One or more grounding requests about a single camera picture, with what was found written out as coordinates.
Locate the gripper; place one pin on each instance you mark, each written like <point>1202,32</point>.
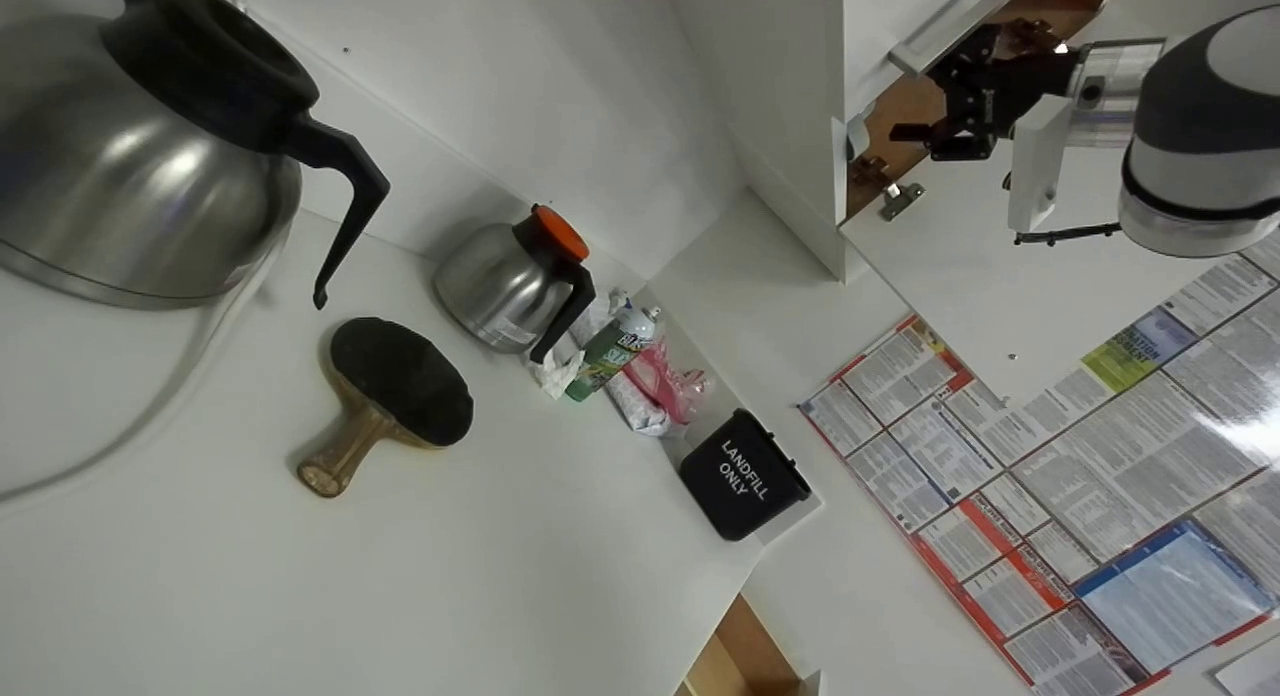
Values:
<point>1030,88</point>

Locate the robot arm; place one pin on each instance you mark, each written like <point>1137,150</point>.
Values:
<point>1200,126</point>

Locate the open white cupboard door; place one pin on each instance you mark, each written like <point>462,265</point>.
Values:
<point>970,266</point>

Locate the white cupboard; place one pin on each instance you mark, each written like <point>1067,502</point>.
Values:
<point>790,96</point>

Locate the small steel pot orange lid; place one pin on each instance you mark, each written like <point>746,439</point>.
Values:
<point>500,286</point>

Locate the pink plastic bag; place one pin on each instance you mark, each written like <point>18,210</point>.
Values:
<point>668,384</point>

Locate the green spray can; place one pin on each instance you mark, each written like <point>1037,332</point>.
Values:
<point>612,354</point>

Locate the black waste bin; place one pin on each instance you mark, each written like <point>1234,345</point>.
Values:
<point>742,476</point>

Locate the crumpled white cloth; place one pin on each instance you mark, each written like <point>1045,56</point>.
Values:
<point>556,368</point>

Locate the black table tennis paddle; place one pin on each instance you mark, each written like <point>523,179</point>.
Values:
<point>400,386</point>

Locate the white paper sheet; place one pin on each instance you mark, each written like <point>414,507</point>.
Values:
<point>1255,671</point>

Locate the large steel coffee pot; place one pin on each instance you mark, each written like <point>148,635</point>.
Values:
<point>120,166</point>

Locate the wall poster of printed sheets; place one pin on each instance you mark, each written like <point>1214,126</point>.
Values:
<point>1100,496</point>

